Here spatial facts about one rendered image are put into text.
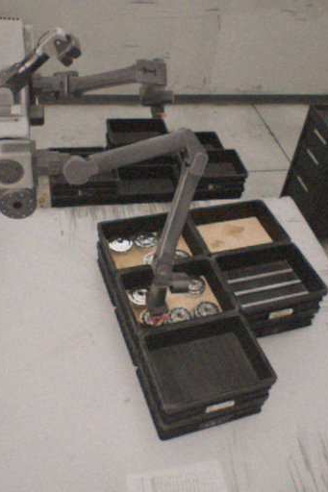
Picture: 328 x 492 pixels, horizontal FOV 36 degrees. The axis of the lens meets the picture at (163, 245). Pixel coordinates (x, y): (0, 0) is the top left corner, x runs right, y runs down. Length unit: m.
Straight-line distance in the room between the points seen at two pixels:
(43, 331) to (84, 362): 0.22
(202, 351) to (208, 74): 3.57
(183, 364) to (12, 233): 1.08
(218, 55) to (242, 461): 3.88
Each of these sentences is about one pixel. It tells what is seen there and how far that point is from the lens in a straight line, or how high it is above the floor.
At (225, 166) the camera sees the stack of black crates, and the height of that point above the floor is 0.49.
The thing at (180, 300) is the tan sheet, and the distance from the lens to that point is 2.03.
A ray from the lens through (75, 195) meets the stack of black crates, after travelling 3.02.
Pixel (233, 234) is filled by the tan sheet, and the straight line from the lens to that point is 2.36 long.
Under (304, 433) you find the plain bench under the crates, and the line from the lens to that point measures 1.98.
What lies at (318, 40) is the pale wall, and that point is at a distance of 5.36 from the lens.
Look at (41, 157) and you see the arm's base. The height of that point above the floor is 1.49.
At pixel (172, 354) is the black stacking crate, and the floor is 0.83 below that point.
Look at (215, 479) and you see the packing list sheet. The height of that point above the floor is 0.70.
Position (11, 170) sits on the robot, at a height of 1.46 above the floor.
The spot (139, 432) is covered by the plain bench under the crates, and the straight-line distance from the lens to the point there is 1.85.
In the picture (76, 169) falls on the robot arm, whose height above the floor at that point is 1.46.
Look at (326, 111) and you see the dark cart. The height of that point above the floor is 0.86.
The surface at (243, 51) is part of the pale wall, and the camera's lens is 5.09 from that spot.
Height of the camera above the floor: 2.36
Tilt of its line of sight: 43 degrees down
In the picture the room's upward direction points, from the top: 8 degrees clockwise
